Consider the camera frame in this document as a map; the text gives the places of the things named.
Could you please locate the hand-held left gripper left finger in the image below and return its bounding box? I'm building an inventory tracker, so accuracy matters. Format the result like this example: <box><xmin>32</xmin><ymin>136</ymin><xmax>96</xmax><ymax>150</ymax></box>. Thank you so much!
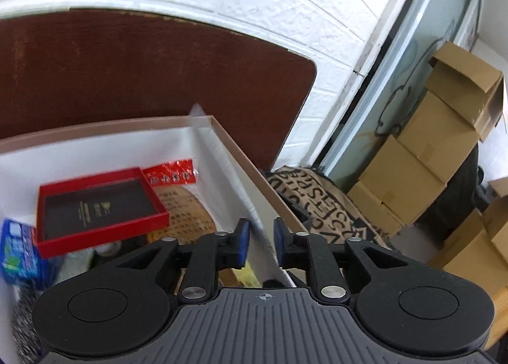
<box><xmin>115</xmin><ymin>218</ymin><xmax>251</xmax><ymax>305</ymax></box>

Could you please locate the black bag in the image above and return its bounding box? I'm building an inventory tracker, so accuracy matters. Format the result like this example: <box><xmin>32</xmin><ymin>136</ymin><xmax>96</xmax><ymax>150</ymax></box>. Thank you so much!
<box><xmin>413</xmin><ymin>146</ymin><xmax>485</xmax><ymax>242</ymax></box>

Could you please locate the red shallow box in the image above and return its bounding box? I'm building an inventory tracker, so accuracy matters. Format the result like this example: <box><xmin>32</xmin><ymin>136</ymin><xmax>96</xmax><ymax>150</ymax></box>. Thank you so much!
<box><xmin>35</xmin><ymin>167</ymin><xmax>170</xmax><ymax>258</ymax></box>

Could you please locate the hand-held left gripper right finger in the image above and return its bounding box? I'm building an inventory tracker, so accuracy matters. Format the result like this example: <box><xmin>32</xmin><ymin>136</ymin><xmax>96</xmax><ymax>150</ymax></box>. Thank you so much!
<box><xmin>274</xmin><ymin>217</ymin><xmax>411</xmax><ymax>305</ymax></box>

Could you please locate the blue white packet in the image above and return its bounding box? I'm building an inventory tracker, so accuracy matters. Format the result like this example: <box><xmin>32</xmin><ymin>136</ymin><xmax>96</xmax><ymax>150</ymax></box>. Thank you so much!
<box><xmin>0</xmin><ymin>218</ymin><xmax>54</xmax><ymax>287</ymax></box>

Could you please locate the glass door with drawing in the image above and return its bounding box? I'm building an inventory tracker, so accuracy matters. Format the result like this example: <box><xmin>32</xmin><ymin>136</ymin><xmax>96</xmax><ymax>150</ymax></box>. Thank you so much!
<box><xmin>313</xmin><ymin>0</ymin><xmax>483</xmax><ymax>194</ymax></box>

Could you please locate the red foil packet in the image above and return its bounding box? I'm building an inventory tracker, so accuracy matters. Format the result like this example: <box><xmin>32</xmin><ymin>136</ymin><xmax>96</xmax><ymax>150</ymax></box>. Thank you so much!
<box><xmin>142</xmin><ymin>158</ymin><xmax>198</xmax><ymax>187</ymax></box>

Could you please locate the open cardboard box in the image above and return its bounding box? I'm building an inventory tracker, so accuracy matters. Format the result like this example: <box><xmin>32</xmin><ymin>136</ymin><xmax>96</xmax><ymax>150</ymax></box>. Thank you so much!
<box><xmin>428</xmin><ymin>42</ymin><xmax>506</xmax><ymax>142</ymax></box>

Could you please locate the brown cardboard storage box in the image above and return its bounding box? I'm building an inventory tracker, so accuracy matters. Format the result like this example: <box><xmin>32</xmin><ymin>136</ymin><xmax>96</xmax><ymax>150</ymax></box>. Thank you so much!
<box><xmin>0</xmin><ymin>115</ymin><xmax>310</xmax><ymax>364</ymax></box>

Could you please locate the dark brown wooden board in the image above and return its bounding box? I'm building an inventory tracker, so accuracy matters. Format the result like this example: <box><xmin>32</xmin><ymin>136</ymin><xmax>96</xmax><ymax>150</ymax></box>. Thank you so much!
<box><xmin>0</xmin><ymin>8</ymin><xmax>317</xmax><ymax>170</ymax></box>

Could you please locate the orange patterned wafer packet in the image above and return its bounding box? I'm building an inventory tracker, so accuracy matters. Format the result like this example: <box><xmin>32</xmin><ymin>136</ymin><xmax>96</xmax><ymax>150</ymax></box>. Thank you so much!
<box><xmin>148</xmin><ymin>185</ymin><xmax>217</xmax><ymax>246</ymax></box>

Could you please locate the yellow item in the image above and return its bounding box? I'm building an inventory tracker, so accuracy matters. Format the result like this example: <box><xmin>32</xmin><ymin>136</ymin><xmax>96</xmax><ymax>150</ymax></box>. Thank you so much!
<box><xmin>218</xmin><ymin>263</ymin><xmax>260</xmax><ymax>289</ymax></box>

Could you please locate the steel wool scrubber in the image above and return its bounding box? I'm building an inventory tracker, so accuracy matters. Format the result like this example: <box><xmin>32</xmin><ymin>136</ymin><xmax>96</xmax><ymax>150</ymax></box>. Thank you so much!
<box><xmin>11</xmin><ymin>288</ymin><xmax>46</xmax><ymax>364</ymax></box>

